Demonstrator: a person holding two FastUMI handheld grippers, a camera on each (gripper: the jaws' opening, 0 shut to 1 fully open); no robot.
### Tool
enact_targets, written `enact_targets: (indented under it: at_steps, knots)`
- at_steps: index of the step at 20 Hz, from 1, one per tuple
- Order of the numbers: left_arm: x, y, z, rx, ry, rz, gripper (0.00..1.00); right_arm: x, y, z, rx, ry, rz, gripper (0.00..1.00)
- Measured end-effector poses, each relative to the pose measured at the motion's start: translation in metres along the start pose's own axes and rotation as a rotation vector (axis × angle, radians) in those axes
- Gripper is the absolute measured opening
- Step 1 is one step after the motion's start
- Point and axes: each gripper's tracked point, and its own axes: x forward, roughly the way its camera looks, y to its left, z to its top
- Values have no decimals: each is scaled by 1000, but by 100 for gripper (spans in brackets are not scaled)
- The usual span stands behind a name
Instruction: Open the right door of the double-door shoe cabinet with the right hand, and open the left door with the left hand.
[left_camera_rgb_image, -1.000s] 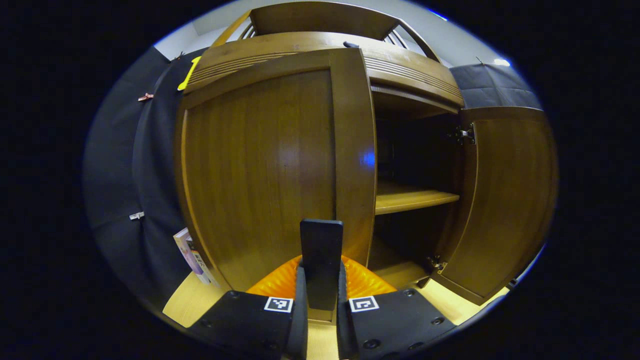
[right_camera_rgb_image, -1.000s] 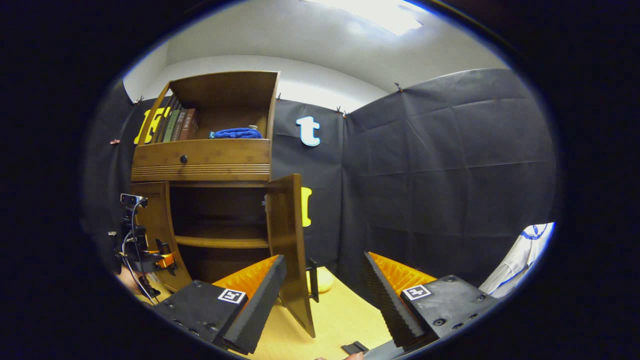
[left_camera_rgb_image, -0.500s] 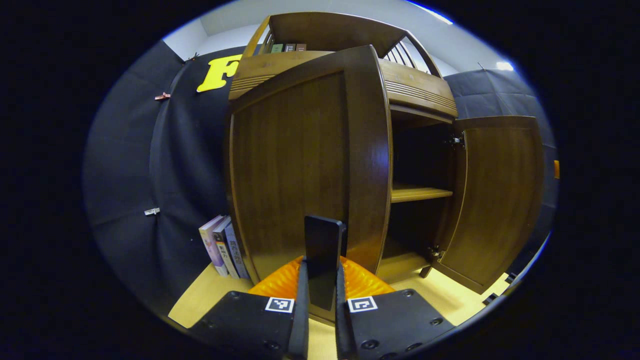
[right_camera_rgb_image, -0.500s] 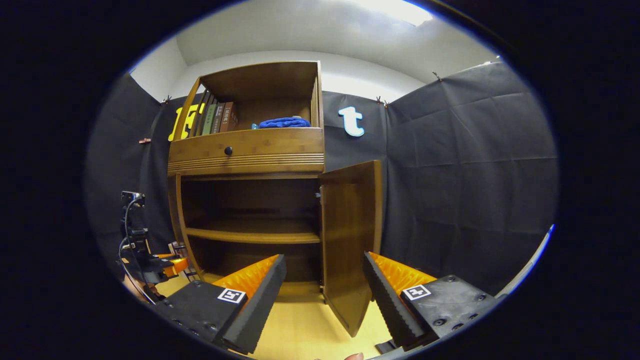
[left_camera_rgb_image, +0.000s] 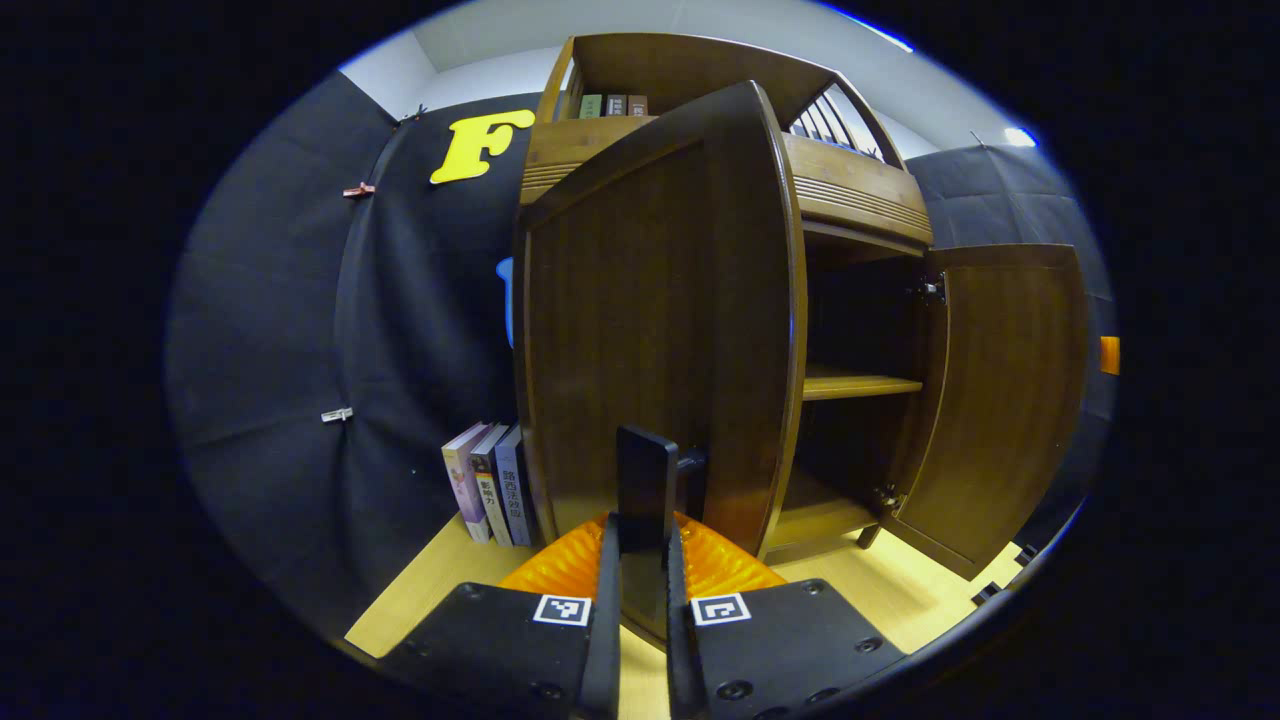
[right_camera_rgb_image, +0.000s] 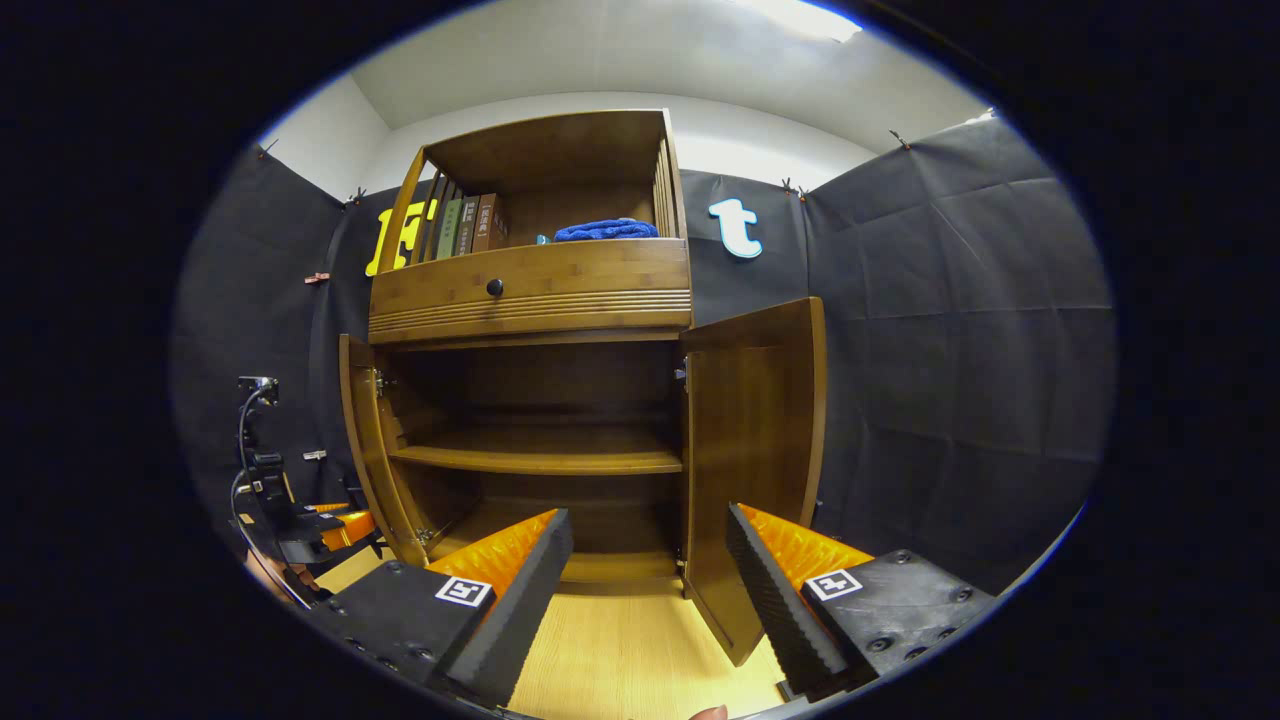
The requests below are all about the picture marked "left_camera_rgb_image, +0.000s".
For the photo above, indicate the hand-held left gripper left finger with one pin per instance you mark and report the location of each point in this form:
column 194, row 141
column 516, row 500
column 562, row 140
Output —
column 602, row 650

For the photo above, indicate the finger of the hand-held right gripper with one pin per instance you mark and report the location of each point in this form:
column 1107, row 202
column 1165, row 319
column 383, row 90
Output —
column 1110, row 356

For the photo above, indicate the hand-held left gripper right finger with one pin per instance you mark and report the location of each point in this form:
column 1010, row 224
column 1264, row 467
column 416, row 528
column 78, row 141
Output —
column 685, row 660

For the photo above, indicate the wooden shoe cabinet door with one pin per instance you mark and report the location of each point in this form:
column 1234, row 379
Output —
column 1000, row 400
column 640, row 300

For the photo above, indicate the wooden double-door shoe cabinet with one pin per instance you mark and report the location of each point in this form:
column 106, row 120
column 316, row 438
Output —
column 690, row 65

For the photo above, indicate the wooden inner cabinet shelf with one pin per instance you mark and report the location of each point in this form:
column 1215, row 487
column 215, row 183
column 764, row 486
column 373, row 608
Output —
column 850, row 384

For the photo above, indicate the grey-blue paperback book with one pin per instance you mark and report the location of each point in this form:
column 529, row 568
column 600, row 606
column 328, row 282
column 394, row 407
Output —
column 514, row 490

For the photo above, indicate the black paperback book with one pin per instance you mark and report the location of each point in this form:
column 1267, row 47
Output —
column 490, row 495

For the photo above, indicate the lavender paperback book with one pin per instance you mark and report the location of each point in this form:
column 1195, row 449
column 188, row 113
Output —
column 466, row 490

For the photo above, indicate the small ceiling light panel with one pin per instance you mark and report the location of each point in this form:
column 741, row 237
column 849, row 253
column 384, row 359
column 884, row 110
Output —
column 1020, row 137

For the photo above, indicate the white clip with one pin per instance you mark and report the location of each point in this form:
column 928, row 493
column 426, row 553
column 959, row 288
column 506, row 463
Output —
column 337, row 414

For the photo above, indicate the blue plastic object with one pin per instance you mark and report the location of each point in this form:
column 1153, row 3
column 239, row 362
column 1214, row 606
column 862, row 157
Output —
column 506, row 300

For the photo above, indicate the red clip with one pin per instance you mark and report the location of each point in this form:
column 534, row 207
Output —
column 359, row 190

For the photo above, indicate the brown book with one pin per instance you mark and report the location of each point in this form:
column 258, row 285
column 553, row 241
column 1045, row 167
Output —
column 637, row 105

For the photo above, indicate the dark grey book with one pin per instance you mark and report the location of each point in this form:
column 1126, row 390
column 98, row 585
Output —
column 615, row 105

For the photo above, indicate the dark clip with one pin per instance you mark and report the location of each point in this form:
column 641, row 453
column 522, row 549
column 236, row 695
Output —
column 411, row 115

